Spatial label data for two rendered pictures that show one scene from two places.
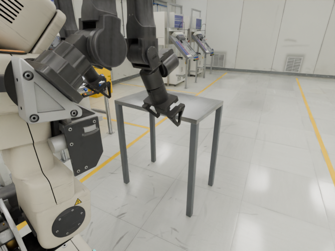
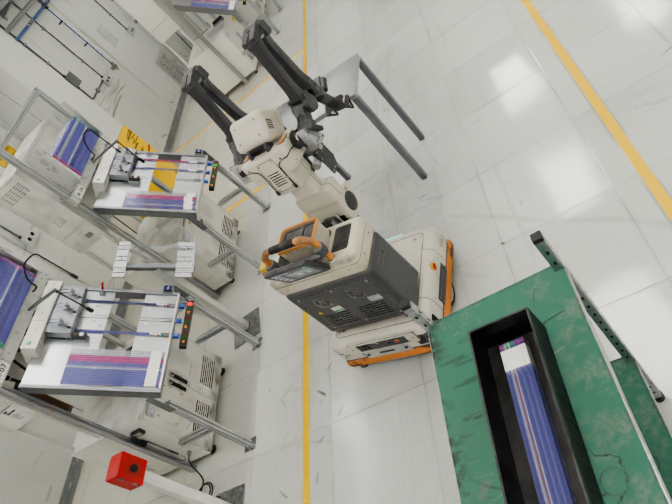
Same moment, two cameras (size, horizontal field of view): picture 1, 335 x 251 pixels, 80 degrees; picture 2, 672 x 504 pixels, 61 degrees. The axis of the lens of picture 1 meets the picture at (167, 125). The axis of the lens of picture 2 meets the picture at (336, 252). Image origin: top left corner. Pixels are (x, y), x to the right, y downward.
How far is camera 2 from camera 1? 2.25 m
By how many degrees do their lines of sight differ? 11
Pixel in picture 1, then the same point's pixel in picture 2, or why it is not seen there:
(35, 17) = (274, 118)
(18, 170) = (314, 188)
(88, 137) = (324, 151)
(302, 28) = not seen: outside the picture
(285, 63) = not seen: outside the picture
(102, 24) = (305, 97)
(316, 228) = (530, 79)
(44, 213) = (339, 199)
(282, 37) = not seen: outside the picture
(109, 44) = (311, 101)
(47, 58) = (304, 123)
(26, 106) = (314, 142)
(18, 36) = (278, 130)
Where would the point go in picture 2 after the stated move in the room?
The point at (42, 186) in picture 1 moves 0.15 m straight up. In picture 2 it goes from (328, 186) to (308, 166)
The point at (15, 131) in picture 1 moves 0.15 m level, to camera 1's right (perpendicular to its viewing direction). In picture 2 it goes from (302, 169) to (324, 146)
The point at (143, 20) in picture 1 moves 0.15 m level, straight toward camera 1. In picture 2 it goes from (305, 80) to (320, 83)
